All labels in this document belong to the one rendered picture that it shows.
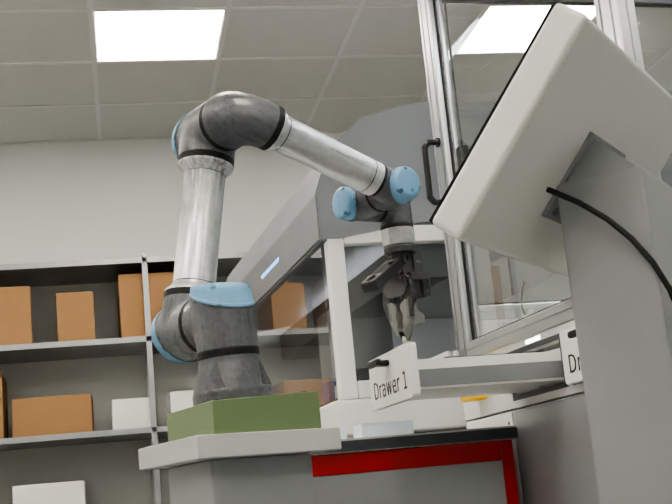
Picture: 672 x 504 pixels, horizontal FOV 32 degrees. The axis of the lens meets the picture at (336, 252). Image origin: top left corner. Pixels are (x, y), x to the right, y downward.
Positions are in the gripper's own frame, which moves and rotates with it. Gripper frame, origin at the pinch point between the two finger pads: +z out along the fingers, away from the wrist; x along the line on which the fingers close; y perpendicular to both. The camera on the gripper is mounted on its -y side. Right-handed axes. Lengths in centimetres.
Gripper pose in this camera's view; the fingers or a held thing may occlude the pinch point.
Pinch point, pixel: (402, 335)
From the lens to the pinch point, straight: 261.8
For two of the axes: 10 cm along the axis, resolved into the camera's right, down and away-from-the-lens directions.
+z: 1.0, 9.7, -2.0
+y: 7.5, 0.6, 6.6
